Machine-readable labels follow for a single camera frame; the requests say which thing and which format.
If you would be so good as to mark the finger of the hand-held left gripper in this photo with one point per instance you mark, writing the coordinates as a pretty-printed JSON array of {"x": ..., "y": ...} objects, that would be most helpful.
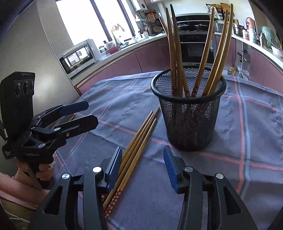
[
  {"x": 75, "y": 107},
  {"x": 84, "y": 123}
]

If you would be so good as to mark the kitchen faucet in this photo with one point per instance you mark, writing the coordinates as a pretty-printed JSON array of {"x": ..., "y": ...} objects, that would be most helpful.
[{"x": 116, "y": 37}]

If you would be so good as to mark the mint green air fryer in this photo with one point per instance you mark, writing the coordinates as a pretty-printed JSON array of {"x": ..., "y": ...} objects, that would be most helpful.
[{"x": 268, "y": 36}]

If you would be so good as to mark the yellow cooking oil bottle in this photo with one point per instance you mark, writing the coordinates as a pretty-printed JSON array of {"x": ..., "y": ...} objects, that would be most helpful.
[{"x": 232, "y": 69}]

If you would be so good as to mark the woven basket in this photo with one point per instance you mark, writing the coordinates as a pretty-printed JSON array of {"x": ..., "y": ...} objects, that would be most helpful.
[{"x": 157, "y": 30}]

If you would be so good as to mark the white water heater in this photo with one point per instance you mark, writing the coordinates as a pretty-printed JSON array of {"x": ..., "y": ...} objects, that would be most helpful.
[{"x": 138, "y": 4}]

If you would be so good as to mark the black range hood stove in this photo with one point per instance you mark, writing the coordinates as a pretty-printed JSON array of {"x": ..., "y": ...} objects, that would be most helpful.
[{"x": 194, "y": 18}]

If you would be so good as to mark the pink electric kettle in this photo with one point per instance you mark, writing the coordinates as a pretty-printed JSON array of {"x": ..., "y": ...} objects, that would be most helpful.
[{"x": 251, "y": 23}]

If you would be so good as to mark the black wok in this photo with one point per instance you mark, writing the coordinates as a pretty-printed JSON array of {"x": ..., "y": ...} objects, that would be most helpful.
[
  {"x": 201, "y": 24},
  {"x": 184, "y": 26}
]

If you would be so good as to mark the black wall rack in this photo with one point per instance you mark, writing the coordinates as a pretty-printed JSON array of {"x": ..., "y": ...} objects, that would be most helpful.
[{"x": 218, "y": 8}]

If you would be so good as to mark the white toaster oven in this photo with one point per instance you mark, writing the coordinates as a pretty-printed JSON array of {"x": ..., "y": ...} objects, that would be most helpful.
[{"x": 77, "y": 57}]

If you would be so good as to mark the pink bowl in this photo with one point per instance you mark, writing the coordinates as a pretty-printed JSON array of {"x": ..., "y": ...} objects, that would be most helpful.
[{"x": 112, "y": 49}]

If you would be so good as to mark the person's olive garment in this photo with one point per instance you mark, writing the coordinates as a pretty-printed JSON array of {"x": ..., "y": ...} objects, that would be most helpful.
[{"x": 15, "y": 207}]

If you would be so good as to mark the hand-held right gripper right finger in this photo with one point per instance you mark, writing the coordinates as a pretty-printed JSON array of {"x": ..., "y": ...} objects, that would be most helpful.
[{"x": 171, "y": 170}]

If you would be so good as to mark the beige rag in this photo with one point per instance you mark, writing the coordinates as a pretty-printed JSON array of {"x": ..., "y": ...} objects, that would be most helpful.
[{"x": 118, "y": 28}]

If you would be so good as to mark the silver countertop appliance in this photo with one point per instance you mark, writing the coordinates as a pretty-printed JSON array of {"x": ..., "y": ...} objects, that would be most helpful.
[{"x": 218, "y": 27}]

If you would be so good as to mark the white kitchen countertop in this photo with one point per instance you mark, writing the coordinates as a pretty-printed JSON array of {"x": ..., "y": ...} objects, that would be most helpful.
[{"x": 126, "y": 50}]

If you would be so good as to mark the bundle of wooden chopsticks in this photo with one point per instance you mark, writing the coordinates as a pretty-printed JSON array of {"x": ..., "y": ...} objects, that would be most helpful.
[{"x": 174, "y": 77}]

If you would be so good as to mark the person's left hand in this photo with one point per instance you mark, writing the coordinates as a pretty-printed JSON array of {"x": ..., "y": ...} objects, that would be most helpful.
[{"x": 44, "y": 173}]

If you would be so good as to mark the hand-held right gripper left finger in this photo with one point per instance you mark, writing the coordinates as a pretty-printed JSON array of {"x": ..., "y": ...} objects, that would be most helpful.
[{"x": 115, "y": 164}]

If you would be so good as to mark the kitchen window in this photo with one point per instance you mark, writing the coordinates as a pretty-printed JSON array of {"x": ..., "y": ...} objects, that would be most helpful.
[{"x": 77, "y": 22}]

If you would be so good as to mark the pink base cabinets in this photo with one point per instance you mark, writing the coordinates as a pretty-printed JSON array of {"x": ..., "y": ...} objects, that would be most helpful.
[
  {"x": 123, "y": 66},
  {"x": 260, "y": 64}
]

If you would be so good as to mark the clear plastic bag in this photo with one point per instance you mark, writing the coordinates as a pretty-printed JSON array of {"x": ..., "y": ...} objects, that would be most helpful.
[{"x": 243, "y": 73}]

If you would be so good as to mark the black mesh utensil holder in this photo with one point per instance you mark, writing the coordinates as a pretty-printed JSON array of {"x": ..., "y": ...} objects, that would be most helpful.
[{"x": 192, "y": 132}]

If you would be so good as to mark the built-in black oven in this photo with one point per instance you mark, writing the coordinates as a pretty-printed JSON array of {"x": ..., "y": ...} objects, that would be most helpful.
[{"x": 194, "y": 50}]

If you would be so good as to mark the steel stock pot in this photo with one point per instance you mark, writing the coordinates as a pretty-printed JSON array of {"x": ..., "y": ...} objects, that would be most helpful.
[{"x": 238, "y": 30}]

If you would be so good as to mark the person's left forearm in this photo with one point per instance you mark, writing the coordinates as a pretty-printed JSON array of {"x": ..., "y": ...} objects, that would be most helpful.
[{"x": 15, "y": 190}]

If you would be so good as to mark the grey plaid tablecloth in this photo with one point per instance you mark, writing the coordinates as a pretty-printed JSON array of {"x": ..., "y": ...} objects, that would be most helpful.
[{"x": 132, "y": 99}]

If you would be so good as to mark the wall utensil rack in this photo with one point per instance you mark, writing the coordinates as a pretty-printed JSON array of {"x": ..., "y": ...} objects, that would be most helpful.
[{"x": 150, "y": 17}]

